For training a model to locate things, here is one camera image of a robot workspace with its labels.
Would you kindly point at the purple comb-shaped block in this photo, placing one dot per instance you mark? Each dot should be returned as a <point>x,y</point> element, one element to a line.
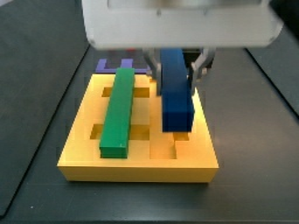
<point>104,69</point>

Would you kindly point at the blue bar block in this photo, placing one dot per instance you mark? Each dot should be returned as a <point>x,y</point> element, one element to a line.
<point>177,96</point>

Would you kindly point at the yellow slotted board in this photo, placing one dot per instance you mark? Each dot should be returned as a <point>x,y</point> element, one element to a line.
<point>161,156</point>

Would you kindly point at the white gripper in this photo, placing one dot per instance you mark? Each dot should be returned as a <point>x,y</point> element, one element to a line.
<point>179,23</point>

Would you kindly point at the green bar block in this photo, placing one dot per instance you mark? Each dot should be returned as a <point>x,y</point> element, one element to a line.
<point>114,139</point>

